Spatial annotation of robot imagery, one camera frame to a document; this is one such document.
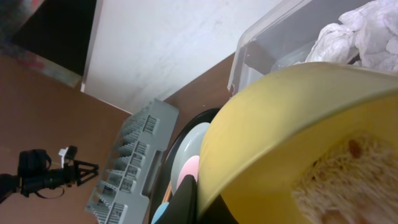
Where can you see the blue cup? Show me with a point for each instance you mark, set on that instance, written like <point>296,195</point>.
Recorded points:
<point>159,212</point>

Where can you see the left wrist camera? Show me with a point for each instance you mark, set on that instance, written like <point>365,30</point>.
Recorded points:
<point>68,153</point>

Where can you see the clear plastic bin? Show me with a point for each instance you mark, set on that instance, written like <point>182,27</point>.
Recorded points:
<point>283,37</point>

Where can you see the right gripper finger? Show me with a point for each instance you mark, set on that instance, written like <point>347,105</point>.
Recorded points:
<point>182,208</point>

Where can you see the crumpled white tissue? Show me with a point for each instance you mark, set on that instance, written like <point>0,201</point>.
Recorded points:
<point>369,32</point>

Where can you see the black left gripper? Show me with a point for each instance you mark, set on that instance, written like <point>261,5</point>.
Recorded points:
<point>35,173</point>

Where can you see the yellow bowl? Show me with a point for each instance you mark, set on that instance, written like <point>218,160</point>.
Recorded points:
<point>262,140</point>

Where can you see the pink cup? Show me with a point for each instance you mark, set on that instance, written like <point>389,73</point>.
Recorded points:
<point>189,168</point>

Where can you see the round black tray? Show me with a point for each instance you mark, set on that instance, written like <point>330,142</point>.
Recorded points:
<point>164,173</point>

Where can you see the grey dishwasher rack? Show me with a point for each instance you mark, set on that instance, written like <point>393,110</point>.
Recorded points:
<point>123,190</point>

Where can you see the wooden chopstick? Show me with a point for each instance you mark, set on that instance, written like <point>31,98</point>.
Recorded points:
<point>168,193</point>

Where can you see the grey-green plate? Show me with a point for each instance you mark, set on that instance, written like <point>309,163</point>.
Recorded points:
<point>189,147</point>

